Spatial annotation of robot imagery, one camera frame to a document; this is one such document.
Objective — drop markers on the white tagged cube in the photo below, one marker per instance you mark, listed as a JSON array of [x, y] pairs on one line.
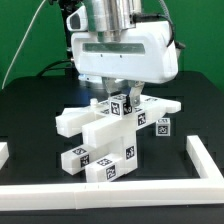
[[118, 105], [163, 127]]

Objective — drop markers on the white part at left edge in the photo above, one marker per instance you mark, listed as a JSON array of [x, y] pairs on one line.
[[4, 153]]

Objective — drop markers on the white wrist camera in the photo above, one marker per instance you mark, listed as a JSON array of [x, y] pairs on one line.
[[78, 20]]

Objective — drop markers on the white chair back frame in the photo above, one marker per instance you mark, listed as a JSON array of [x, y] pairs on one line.
[[99, 127]]

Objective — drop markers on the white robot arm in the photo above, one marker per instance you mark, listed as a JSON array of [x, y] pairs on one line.
[[114, 40]]

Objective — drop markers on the black camera stand pole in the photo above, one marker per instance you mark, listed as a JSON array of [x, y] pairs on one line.
[[67, 7]]

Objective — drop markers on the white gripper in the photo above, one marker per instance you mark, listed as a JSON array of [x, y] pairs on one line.
[[144, 54]]

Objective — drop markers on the white L-shaped border fence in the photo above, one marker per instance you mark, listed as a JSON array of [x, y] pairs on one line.
[[207, 188]]

